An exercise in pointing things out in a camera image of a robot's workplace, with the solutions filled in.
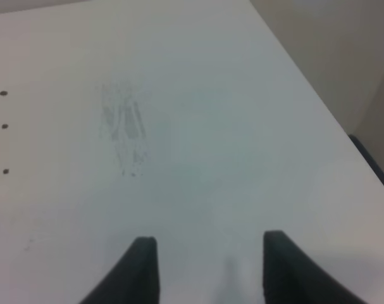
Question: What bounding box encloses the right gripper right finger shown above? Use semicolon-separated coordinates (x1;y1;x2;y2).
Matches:
263;231;363;303

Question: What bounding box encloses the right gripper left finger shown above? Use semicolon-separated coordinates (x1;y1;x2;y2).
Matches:
82;237;161;304

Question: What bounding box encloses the dark object beside table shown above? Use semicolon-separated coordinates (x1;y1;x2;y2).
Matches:
349;134;384;186

